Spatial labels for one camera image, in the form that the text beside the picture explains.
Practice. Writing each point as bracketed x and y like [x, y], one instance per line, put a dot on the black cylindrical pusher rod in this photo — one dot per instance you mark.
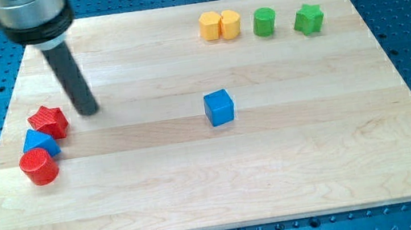
[67, 71]

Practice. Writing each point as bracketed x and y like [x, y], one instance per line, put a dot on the green cylinder block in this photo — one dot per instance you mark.
[264, 22]

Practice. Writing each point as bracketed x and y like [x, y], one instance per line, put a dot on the blue cube block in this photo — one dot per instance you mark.
[219, 107]

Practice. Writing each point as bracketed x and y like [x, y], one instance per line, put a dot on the yellow hexagon block left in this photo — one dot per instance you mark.
[209, 26]

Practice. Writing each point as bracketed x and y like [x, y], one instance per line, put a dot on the yellow hexagon block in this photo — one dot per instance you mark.
[209, 26]
[230, 24]

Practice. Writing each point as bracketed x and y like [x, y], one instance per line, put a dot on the yellow hexagon block right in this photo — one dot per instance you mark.
[230, 24]

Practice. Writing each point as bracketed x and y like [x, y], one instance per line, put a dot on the red cylinder block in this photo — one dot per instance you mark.
[39, 166]

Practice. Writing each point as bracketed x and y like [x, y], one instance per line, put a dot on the red star block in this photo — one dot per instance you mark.
[51, 121]

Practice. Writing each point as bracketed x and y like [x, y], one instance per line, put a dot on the green star block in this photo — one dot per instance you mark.
[308, 19]

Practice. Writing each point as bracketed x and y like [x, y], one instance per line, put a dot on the blue triangle block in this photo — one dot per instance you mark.
[35, 140]

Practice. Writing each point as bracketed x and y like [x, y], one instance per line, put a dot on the wooden board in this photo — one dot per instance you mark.
[322, 124]

